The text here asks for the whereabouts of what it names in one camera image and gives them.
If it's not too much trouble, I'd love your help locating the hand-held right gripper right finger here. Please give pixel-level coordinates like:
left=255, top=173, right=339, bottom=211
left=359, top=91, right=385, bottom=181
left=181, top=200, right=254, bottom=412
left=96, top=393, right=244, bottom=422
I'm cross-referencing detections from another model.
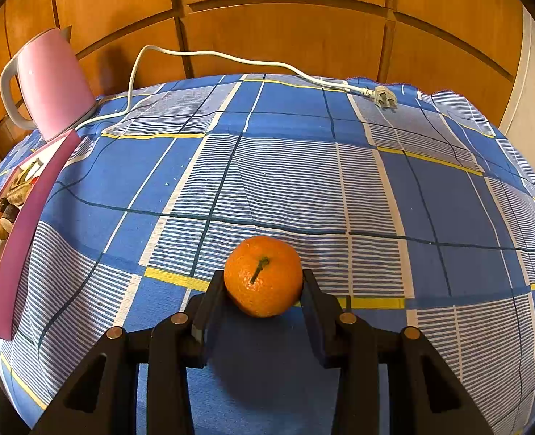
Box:
left=300, top=269, right=494, bottom=435

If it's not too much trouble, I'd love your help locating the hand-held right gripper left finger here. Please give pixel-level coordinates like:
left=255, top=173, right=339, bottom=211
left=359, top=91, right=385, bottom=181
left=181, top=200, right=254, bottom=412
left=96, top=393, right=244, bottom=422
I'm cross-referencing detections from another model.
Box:
left=32, top=269, right=226, bottom=435

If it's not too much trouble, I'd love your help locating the pink shallow tray box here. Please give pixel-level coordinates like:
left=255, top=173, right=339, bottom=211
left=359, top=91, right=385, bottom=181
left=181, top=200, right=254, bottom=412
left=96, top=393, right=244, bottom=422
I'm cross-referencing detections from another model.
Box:
left=0, top=129, right=81, bottom=341

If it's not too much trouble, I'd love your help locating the spotted yellow banana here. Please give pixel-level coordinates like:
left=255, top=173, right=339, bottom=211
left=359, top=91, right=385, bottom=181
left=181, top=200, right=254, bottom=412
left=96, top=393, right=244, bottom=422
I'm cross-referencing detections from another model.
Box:
left=5, top=159, right=44, bottom=202

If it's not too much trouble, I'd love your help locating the blue plaid tablecloth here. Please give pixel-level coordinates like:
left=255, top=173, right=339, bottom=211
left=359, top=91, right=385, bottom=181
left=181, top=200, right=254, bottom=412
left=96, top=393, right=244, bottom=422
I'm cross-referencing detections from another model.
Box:
left=0, top=72, right=535, bottom=435

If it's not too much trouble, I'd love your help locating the pink electric kettle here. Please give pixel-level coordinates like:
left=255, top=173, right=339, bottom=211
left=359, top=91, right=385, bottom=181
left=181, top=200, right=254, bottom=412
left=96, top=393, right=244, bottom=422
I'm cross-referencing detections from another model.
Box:
left=0, top=27, right=98, bottom=142

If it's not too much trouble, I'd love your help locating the wooden wardrobe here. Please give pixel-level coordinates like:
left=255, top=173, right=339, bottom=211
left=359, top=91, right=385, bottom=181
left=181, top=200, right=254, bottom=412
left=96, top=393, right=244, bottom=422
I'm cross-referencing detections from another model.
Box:
left=0, top=0, right=524, bottom=155

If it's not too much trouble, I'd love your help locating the white power cord with plug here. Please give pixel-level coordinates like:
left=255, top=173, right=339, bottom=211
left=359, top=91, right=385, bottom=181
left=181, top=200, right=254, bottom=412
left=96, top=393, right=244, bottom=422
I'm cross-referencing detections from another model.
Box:
left=75, top=44, right=399, bottom=133

